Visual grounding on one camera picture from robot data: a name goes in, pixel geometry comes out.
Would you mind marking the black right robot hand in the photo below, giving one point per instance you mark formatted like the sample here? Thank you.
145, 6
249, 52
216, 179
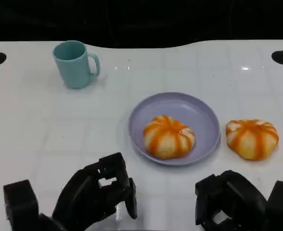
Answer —
232, 199

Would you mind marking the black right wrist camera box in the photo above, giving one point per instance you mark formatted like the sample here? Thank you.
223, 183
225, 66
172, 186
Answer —
281, 207

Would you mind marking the lilac plate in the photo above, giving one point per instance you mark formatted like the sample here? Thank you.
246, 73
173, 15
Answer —
194, 108

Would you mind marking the pale green mug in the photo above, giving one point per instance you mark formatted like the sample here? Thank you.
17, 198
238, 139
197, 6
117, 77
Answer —
72, 69

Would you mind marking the orange and white bread roll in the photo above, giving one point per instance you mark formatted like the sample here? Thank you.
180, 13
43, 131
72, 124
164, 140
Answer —
251, 139
167, 137

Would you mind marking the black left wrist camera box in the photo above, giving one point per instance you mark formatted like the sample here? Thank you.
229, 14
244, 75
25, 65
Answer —
21, 204

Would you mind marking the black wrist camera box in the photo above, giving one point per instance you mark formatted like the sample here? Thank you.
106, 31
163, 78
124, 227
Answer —
21, 204
281, 207

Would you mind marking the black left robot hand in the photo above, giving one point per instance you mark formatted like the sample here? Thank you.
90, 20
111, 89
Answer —
83, 197

